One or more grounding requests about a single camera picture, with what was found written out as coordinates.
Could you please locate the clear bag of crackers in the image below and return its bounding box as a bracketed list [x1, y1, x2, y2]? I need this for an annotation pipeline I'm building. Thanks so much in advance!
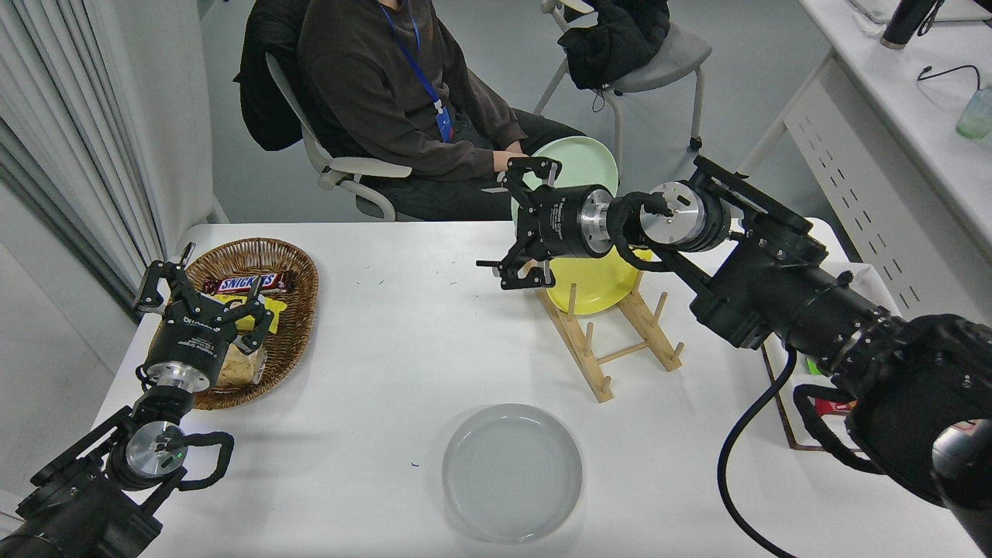
[215, 341, 268, 388]

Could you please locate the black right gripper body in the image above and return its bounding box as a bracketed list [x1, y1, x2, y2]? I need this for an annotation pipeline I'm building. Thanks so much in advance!
[515, 186, 592, 260]

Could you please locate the white rectangular tray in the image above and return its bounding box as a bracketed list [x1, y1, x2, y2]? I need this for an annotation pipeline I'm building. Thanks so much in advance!
[763, 262, 904, 449]

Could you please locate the white office chair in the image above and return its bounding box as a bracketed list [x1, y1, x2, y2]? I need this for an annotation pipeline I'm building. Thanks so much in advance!
[266, 53, 414, 223]

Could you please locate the black jacket on white chair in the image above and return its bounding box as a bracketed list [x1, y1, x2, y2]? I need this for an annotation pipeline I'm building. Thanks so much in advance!
[235, 0, 311, 152]

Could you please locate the yellow plate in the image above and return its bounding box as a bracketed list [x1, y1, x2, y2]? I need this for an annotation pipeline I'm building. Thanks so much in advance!
[535, 248, 653, 316]

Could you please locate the blue lanyard with badge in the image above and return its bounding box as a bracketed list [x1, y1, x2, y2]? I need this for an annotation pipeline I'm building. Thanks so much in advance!
[378, 0, 456, 144]

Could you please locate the pale green plate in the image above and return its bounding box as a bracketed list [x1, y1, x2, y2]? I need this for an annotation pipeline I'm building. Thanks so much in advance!
[511, 136, 619, 226]

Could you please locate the wooden plate rack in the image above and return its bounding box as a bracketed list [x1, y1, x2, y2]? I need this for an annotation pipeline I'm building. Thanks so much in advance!
[521, 260, 685, 404]

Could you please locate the white curtain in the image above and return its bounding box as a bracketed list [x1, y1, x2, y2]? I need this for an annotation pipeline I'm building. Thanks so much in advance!
[0, 0, 167, 311]

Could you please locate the grey wheeled chair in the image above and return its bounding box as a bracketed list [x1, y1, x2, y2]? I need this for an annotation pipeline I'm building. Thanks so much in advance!
[533, 0, 714, 173]

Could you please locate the person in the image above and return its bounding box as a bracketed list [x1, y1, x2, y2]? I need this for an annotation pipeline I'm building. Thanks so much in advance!
[298, 0, 586, 222]

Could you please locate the black jacket on grey chair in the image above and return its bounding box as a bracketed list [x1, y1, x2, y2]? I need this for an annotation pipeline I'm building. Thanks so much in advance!
[558, 0, 672, 91]

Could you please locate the yellow snack pack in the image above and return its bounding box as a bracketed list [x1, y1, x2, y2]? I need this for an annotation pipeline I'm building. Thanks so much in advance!
[209, 293, 288, 334]

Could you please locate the black cable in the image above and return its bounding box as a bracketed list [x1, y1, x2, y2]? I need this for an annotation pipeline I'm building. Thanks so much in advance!
[918, 64, 983, 90]

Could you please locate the grey plate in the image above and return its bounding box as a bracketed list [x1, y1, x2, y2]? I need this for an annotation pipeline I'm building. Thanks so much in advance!
[442, 403, 584, 544]

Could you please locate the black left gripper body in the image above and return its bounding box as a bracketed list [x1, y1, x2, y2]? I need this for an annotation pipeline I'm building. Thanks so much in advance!
[146, 310, 234, 376]

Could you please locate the Snickers chocolate bar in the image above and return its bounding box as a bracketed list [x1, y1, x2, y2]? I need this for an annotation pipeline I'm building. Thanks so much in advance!
[203, 270, 296, 297]

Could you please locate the brown wicker basket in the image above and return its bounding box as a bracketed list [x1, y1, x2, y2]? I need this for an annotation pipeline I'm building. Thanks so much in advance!
[167, 238, 319, 411]

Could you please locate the white desk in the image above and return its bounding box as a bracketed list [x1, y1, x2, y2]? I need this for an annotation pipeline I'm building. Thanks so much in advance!
[721, 0, 992, 326]

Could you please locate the pale green cup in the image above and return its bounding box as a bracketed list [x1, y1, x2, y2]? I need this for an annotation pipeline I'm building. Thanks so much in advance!
[956, 85, 992, 141]

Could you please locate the black bottle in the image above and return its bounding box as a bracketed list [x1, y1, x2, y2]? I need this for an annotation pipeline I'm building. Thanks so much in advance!
[881, 0, 942, 50]

